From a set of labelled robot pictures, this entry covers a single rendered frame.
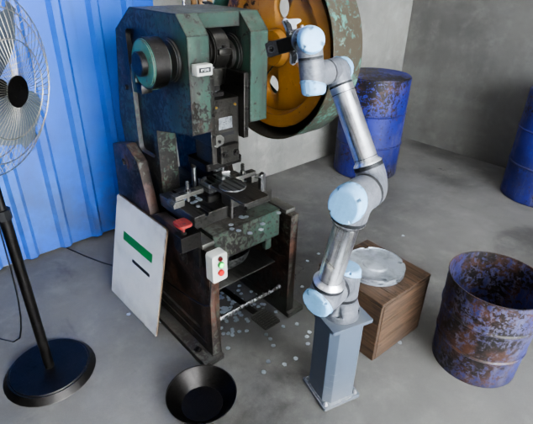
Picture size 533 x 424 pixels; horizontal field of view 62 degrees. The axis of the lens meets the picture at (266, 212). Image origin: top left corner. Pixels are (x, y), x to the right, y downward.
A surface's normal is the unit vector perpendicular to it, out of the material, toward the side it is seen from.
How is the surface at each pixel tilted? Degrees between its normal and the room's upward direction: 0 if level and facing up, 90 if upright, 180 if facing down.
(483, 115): 90
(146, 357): 0
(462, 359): 92
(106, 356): 0
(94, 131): 90
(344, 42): 80
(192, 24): 45
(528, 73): 90
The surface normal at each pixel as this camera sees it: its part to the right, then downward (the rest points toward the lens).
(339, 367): 0.43, 0.44
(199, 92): 0.66, 0.37
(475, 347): -0.57, 0.42
